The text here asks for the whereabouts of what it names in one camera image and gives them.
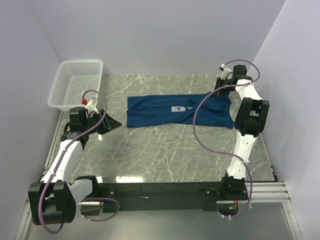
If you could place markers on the blue printed t-shirt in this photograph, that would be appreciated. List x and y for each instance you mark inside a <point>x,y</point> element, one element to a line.
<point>154,110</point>

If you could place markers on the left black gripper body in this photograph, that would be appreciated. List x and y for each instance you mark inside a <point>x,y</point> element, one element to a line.
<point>95,118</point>

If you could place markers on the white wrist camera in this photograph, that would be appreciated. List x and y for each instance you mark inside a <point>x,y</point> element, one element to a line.
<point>91,105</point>
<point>225,72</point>

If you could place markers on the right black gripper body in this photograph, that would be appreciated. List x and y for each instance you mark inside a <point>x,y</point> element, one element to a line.
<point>224,91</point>

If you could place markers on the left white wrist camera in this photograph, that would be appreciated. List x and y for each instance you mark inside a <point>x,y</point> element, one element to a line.
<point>91,105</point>

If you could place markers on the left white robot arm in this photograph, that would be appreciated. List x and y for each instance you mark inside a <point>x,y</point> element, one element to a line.
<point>53,200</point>

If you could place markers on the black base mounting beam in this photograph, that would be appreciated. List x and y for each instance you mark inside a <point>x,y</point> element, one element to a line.
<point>158,196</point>

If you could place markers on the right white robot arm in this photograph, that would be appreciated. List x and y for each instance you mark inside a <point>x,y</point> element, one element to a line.
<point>249,123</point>

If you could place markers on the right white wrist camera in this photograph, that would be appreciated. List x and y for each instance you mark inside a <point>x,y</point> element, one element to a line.
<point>225,72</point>

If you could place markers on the aluminium frame rails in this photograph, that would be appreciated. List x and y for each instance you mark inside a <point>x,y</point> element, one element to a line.
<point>261,192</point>

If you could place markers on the white perforated plastic basket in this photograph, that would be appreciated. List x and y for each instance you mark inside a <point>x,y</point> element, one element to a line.
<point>72,79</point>

